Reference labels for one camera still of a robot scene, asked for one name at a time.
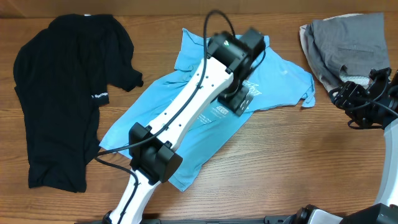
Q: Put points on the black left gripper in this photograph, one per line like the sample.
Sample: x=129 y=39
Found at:
x=239 y=102

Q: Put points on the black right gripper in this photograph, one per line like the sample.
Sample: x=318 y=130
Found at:
x=346 y=94

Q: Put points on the light blue t-shirt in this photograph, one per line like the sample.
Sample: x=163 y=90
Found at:
x=274 y=83

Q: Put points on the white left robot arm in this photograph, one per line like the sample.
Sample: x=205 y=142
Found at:
x=227 y=62

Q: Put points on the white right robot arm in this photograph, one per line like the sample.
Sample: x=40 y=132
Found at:
x=384 y=210

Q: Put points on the white folded garment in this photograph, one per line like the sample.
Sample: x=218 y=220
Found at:
x=318 y=67

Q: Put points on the grey folded shorts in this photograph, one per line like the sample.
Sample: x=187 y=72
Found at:
x=351 y=43

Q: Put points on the black t-shirt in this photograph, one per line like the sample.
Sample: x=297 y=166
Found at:
x=61 y=78

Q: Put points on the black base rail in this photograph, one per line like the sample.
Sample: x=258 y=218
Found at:
x=275 y=219

